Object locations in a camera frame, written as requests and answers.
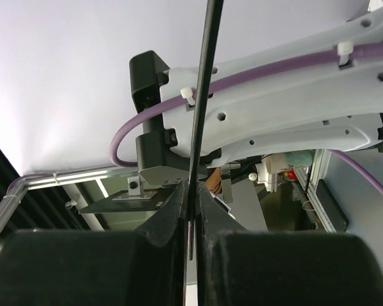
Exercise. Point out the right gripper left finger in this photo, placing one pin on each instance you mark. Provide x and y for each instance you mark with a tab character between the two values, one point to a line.
144	266

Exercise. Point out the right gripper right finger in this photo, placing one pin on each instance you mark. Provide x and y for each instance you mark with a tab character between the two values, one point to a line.
236	266

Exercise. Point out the green avocado pet tent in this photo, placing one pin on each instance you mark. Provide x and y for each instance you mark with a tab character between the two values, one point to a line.
208	49

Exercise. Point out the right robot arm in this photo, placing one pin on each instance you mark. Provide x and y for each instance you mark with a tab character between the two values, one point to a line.
164	91

